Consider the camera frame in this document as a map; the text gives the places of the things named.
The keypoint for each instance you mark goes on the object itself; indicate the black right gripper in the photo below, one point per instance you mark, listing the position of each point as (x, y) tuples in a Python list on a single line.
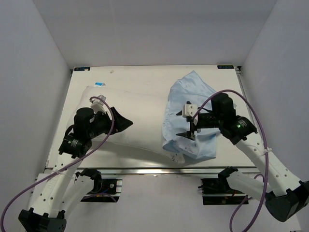
[(190, 134)]

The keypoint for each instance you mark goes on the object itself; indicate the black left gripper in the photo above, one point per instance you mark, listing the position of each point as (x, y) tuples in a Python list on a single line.
[(120, 123)]

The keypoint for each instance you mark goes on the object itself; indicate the white pillow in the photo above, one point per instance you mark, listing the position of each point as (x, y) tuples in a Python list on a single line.
[(144, 110)]

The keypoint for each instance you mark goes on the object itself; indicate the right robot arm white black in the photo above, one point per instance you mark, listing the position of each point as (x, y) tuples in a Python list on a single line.
[(282, 192)]

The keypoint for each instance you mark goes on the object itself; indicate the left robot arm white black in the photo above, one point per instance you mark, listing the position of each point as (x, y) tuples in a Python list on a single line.
[(65, 189)]

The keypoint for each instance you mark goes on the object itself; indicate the blue pillow tag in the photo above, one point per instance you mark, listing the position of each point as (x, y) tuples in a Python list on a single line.
[(99, 84)]

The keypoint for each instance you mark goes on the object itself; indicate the blue sticker right corner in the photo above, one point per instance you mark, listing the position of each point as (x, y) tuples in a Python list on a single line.
[(223, 67)]

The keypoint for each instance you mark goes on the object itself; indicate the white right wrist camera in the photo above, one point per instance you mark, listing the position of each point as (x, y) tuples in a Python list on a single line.
[(189, 110)]

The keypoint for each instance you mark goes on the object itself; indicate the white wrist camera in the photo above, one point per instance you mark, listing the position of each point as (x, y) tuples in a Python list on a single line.
[(97, 105), (189, 110)]

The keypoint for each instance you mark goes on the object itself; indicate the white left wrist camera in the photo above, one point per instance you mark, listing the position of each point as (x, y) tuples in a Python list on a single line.
[(97, 105)]

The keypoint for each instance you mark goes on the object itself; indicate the aluminium table front rail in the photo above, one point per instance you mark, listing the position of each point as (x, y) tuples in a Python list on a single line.
[(159, 171)]

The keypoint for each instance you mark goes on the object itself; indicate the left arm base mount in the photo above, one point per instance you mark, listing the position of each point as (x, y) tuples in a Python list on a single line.
[(105, 190)]

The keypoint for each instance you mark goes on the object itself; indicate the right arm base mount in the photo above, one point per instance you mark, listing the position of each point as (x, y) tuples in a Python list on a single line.
[(216, 191)]

